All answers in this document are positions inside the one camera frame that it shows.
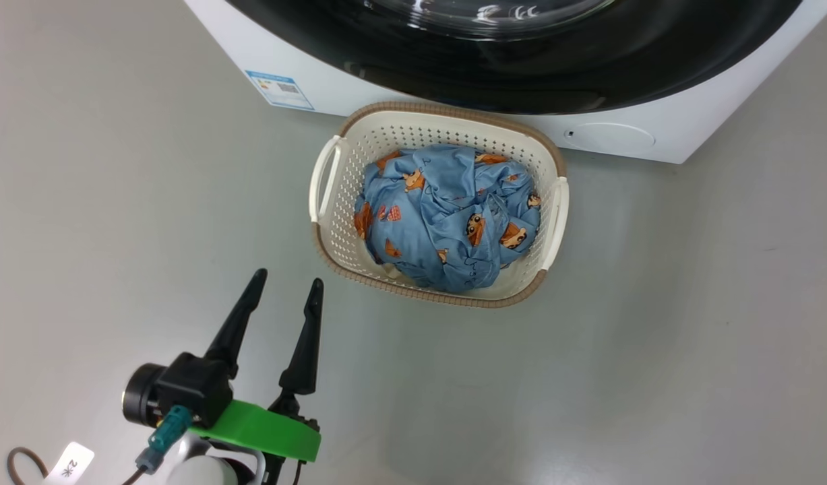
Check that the white front-load washing machine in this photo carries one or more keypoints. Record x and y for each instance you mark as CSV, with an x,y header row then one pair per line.
x,y
319,74

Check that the round white filter cover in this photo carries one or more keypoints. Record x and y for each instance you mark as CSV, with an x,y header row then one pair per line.
x,y
615,137

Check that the black round glass washer door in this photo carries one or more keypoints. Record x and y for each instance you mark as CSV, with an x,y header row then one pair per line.
x,y
521,74

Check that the blue cartoon print clothes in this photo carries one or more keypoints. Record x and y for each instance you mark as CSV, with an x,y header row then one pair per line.
x,y
440,215

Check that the left gripper black motor cylinder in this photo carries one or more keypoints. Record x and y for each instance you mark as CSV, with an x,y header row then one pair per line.
x,y
140,397

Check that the cream perforated laundry basket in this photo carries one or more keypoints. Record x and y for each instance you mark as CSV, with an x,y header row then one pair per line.
x,y
386,131

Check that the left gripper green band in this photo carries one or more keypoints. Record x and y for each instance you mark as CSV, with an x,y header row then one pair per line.
x,y
265,431

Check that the blue white energy label sticker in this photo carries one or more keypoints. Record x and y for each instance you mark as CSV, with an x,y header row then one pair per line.
x,y
278,89

